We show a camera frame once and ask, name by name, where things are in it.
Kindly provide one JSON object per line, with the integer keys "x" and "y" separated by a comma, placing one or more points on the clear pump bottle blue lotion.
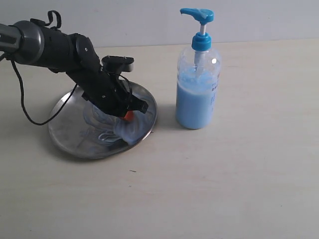
{"x": 198, "y": 70}

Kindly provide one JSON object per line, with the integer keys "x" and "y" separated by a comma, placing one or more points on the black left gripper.
{"x": 108, "y": 93}

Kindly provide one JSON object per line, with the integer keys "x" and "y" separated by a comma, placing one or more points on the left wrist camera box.
{"x": 117, "y": 64}

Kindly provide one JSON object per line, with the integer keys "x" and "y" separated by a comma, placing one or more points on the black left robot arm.
{"x": 31, "y": 43}

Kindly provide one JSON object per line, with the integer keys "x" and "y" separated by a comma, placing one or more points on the round steel plate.
{"x": 68, "y": 130}

